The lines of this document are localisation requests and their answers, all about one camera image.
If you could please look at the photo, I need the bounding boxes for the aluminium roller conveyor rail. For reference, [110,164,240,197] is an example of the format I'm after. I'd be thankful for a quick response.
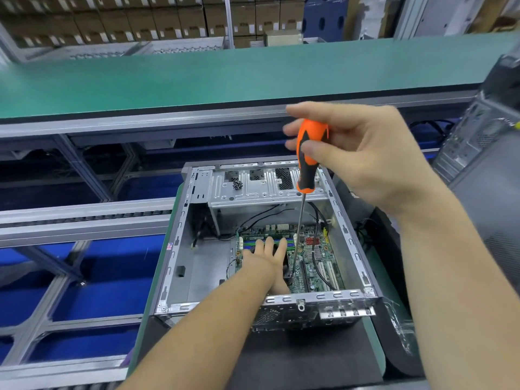
[0,197,175,247]

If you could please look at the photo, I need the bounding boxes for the black and silver computer case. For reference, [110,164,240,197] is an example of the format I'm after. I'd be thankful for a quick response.
[150,158,385,328]

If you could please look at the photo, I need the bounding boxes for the dark grey case side panel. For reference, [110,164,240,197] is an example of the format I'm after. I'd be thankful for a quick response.
[451,142,520,297]

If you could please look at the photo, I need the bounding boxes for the black cable loop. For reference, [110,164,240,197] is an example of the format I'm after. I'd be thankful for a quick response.
[410,121,453,145]

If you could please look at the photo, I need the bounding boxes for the green conveyor belt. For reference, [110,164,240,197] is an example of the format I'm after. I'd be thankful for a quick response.
[0,32,520,122]

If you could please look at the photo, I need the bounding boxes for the orange handled screwdriver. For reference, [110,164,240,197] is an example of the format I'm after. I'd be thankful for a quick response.
[292,119,331,271]

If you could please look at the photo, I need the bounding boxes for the green motherboard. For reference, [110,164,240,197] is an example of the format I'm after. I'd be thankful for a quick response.
[229,222,347,296]

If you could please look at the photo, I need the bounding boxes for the green RAM stick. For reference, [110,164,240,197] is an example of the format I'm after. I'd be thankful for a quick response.
[239,231,292,244]

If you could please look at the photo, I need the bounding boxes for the person's left forearm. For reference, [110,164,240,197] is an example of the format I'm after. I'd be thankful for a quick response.
[118,262,279,390]

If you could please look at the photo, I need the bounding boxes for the stack of cardboard boxes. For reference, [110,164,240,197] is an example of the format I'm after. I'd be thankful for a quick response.
[0,0,310,47]

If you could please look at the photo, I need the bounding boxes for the person's left hand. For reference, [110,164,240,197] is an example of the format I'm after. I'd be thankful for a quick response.
[241,235,293,296]

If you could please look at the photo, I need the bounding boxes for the grey computer tower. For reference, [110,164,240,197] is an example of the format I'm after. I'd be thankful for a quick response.
[431,40,520,185]

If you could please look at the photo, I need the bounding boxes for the person's right hand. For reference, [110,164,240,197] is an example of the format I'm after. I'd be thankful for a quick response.
[282,101,442,218]

